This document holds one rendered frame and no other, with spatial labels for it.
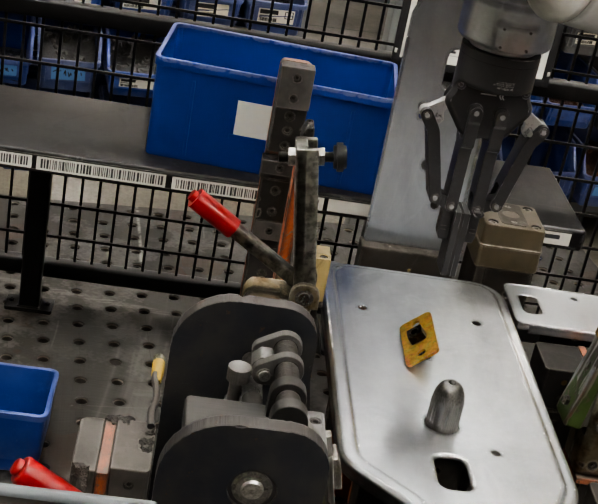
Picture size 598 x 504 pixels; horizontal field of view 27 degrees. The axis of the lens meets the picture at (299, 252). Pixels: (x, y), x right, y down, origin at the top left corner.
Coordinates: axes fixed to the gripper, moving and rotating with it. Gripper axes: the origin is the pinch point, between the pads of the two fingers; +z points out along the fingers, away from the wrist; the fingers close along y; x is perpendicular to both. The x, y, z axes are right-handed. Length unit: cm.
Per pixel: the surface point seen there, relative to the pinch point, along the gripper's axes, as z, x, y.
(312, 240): 1.3, -2.3, -14.2
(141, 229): 44, 83, -33
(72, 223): 44, 82, -44
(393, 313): 13.5, 8.0, -2.5
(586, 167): 58, 189, 77
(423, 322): 11.4, 2.9, -0.2
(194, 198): -0.8, -1.1, -26.2
